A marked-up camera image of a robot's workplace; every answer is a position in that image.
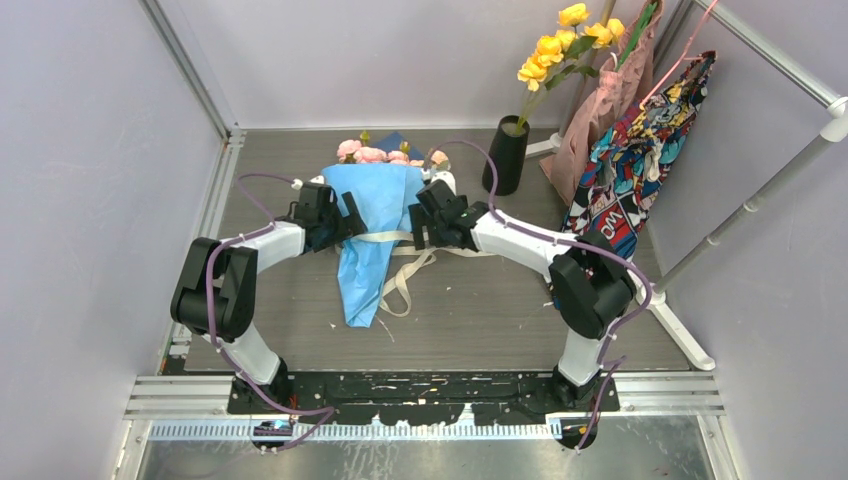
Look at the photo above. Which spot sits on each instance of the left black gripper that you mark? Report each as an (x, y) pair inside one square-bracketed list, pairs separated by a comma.
[(350, 224)]

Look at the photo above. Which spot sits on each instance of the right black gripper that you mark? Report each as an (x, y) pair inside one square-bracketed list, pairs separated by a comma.
[(419, 219)]

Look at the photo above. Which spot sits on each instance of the cream ribbon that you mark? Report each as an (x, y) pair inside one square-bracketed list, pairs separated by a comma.
[(422, 258)]

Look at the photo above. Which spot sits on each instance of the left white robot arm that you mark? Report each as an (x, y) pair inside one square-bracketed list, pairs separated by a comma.
[(215, 295)]

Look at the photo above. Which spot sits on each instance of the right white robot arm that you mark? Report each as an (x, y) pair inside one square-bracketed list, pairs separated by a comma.
[(590, 285)]

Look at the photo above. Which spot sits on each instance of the black vase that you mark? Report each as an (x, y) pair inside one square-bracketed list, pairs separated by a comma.
[(507, 151)]

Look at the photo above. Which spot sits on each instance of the yellow flowers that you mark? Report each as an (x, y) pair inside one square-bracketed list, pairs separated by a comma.
[(564, 54)]

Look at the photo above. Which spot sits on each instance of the colourful cartoon print garment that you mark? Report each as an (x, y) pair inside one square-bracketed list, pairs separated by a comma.
[(629, 164)]

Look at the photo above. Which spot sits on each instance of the pink garment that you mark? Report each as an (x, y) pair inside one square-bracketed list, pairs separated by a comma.
[(614, 93)]

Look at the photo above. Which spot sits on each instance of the green clothes hanger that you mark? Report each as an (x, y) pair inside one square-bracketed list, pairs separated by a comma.
[(644, 21)]

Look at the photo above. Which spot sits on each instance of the pink clothes hanger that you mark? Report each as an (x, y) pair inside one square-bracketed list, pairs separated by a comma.
[(683, 54)]

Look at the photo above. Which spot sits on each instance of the white metal clothes rack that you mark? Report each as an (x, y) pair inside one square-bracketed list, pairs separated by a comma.
[(757, 296)]

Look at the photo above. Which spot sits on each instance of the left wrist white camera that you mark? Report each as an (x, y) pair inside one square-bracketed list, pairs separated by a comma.
[(298, 184)]

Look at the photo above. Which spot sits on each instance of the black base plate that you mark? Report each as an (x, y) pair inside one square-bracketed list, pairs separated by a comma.
[(439, 398)]

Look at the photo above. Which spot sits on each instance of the white slotted cable duct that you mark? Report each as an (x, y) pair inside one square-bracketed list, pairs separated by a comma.
[(278, 430)]

